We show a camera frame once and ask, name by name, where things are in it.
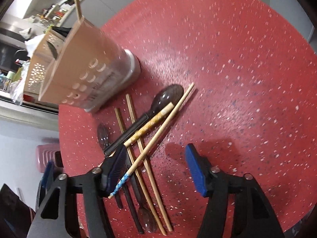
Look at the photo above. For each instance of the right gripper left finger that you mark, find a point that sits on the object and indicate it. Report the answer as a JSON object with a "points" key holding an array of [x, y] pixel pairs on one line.
{"points": [[57, 215]]}

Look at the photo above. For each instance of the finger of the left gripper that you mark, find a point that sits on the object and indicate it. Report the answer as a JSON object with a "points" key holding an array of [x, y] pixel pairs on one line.
{"points": [[48, 178]]}

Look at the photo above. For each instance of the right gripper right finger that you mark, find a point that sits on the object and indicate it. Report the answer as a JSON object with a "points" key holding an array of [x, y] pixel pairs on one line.
{"points": [[253, 214]]}

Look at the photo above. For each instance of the blue wooden chopstick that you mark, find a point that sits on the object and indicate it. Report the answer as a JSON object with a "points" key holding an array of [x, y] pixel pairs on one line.
{"points": [[152, 142]]}

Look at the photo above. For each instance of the dark brown spoon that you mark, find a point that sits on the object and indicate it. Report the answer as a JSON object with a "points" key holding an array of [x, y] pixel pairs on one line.
{"points": [[142, 217]]}

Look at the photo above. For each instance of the yellow patterned chopstick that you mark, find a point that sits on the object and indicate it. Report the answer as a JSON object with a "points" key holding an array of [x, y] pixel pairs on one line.
{"points": [[145, 129]]}

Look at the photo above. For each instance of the plain bamboo chopstick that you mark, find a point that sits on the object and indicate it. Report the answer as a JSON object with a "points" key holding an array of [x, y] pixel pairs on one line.
{"points": [[150, 172]]}

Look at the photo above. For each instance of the brown spoon black handle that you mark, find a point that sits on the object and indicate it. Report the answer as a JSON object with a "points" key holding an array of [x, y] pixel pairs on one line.
{"points": [[170, 94]]}

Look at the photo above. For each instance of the pink plastic stool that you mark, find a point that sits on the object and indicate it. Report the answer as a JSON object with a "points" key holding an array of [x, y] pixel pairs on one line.
{"points": [[48, 153]]}

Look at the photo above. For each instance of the beige utensil holder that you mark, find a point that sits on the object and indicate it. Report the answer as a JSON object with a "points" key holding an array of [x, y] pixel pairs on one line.
{"points": [[89, 70]]}

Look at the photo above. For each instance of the cream perforated storage rack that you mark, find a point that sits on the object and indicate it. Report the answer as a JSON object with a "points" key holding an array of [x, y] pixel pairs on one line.
{"points": [[46, 52]]}

